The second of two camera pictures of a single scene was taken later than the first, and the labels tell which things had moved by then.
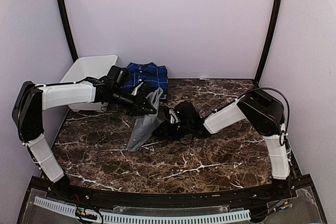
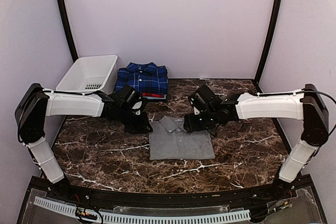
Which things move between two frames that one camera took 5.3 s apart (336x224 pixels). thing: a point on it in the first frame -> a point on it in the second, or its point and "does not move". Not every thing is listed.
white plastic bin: (92, 67) does not move
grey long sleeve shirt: (146, 125) -> (170, 140)
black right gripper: (166, 132) -> (191, 125)
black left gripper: (137, 109) -> (142, 127)
